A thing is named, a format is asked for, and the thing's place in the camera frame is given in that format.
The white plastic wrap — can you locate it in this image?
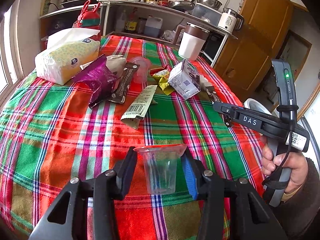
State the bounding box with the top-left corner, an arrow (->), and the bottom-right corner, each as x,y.
200,75 -> 213,90

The clear plastic cup red lid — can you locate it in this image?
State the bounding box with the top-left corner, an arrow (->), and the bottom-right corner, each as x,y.
134,144 -> 187,194

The white purple milk carton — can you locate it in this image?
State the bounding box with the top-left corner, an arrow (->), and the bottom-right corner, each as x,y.
168,59 -> 201,100

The purple snack bag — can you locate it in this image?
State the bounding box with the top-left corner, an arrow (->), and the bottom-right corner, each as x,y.
72,54 -> 118,108

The white trash bin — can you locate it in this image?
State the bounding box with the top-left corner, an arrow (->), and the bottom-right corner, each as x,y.
244,98 -> 272,116

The white metal kitchen shelf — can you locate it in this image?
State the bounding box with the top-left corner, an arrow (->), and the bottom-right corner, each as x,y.
39,0 -> 238,68

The person's right hand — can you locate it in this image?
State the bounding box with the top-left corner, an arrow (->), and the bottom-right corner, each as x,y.
260,135 -> 309,194

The wooden door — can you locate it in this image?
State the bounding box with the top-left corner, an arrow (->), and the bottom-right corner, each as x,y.
214,0 -> 293,102

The white electric kettle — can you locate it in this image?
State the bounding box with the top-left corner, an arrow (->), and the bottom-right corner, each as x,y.
217,7 -> 245,34

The white barcode sachet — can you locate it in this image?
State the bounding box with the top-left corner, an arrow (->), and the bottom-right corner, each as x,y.
120,85 -> 157,129

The white brown lidded mug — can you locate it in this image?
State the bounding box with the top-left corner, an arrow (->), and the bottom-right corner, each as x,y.
172,22 -> 210,61

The yellow snack wrapper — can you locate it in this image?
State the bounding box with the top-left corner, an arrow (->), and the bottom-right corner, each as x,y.
150,64 -> 174,95

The clear storage container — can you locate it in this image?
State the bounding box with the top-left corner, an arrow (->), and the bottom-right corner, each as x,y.
192,3 -> 222,26

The plaid red green tablecloth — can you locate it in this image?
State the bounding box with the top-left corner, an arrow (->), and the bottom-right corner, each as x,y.
1,36 -> 263,239

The brown coffee stick sachet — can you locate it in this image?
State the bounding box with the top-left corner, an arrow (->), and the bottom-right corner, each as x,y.
107,62 -> 140,105

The clear pink plastic cup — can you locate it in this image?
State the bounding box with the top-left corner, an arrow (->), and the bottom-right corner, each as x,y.
129,56 -> 151,84

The steel mixing bowl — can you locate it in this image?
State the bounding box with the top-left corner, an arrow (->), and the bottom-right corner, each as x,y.
197,0 -> 222,10

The beige crumpled paper bag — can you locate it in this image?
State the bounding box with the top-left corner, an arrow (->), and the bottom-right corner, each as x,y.
106,55 -> 126,77

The frying pan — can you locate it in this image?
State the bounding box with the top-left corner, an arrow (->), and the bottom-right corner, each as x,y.
168,0 -> 196,12

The white oil jug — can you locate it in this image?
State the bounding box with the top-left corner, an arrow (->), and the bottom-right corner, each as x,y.
144,16 -> 163,38

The yellow tissue pack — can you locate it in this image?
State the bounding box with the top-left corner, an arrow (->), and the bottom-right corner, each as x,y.
35,28 -> 100,85

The soy sauce bottle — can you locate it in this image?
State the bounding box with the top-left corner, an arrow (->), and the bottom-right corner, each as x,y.
124,7 -> 138,33

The red reindeer water bottle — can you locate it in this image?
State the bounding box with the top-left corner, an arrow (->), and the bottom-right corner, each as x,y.
72,0 -> 101,41

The power strip on wall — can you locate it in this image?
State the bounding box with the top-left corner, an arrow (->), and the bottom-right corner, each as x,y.
40,0 -> 51,16

